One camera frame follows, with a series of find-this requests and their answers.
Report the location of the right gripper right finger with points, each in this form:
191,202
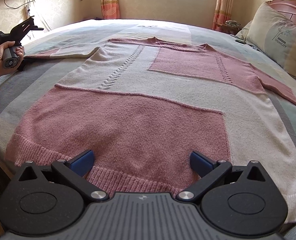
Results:
236,200

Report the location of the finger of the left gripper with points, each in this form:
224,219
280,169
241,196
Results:
36,28

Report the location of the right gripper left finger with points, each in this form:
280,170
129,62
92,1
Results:
41,200

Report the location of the pink and white knit sweater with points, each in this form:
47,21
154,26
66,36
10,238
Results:
143,106

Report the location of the operator left hand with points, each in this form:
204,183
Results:
20,51

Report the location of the patchwork pastel bed sheet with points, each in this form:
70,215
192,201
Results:
61,51

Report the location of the near patchwork pillow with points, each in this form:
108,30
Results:
275,35

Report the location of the patchwork pillow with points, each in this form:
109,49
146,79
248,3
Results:
243,33
275,35

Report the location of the far patchwork pillow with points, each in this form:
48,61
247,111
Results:
243,33

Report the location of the wooden nightstand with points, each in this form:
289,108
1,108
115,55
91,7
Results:
228,29

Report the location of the wooden headboard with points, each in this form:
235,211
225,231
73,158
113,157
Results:
285,7

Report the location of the right orange curtain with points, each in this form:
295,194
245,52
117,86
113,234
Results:
223,10

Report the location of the white wall power strip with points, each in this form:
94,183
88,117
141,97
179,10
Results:
27,11

